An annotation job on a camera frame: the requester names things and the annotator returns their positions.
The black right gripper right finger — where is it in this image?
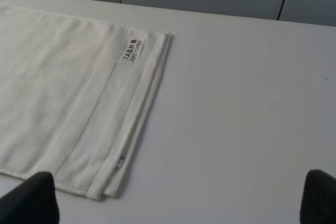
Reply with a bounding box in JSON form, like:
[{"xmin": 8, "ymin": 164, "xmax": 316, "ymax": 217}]
[{"xmin": 299, "ymin": 169, "xmax": 335, "ymax": 223}]

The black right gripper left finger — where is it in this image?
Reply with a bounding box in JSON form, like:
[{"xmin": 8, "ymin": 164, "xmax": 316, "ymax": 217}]
[{"xmin": 1, "ymin": 172, "xmax": 60, "ymax": 223}]

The white towel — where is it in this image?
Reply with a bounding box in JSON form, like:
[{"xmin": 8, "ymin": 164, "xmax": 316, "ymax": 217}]
[{"xmin": 1, "ymin": 4, "xmax": 170, "ymax": 200}]

